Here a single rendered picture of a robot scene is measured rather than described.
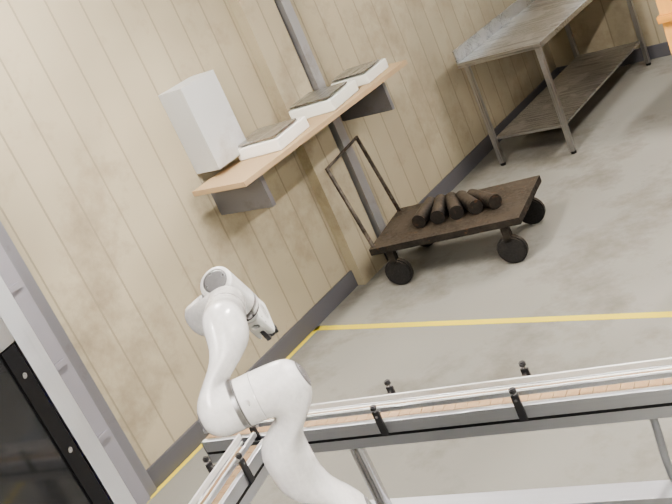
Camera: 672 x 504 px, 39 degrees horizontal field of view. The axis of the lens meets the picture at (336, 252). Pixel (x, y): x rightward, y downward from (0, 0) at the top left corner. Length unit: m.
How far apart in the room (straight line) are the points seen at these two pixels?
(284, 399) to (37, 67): 3.49
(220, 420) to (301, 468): 0.21
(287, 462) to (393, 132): 5.26
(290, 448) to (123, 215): 3.44
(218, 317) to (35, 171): 3.17
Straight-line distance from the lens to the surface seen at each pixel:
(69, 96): 5.16
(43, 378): 2.37
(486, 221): 5.82
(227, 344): 1.87
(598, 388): 2.76
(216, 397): 1.87
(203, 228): 5.57
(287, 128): 5.51
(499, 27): 8.01
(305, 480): 1.98
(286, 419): 1.89
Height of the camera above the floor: 2.42
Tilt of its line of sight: 19 degrees down
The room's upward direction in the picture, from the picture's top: 24 degrees counter-clockwise
